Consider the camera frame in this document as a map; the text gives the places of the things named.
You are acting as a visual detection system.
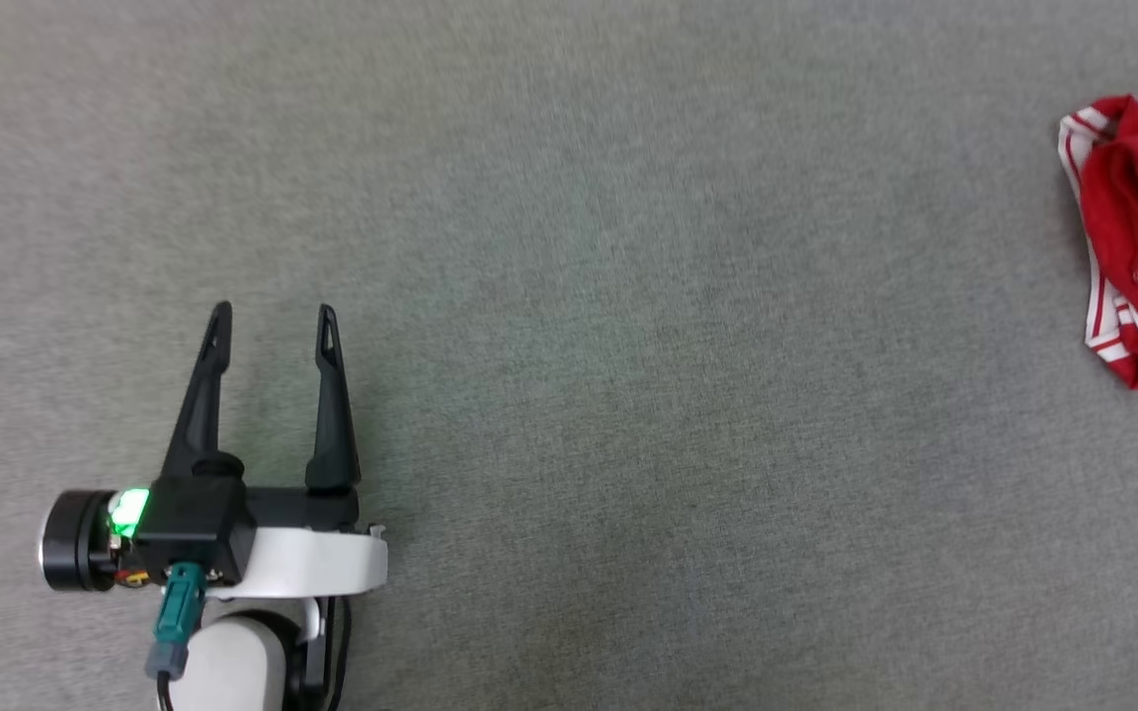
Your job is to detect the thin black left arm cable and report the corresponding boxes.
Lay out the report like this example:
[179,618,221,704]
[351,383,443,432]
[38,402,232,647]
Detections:
[316,596,355,711]

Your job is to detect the grey fabric sofa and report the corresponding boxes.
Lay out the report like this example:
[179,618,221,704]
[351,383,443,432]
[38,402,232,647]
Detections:
[0,0,1138,711]

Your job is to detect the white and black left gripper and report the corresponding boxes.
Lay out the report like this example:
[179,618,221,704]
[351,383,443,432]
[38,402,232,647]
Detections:
[161,300,390,601]

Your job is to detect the teal left camera cable connector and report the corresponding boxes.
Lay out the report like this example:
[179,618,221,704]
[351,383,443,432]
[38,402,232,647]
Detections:
[144,562,208,682]

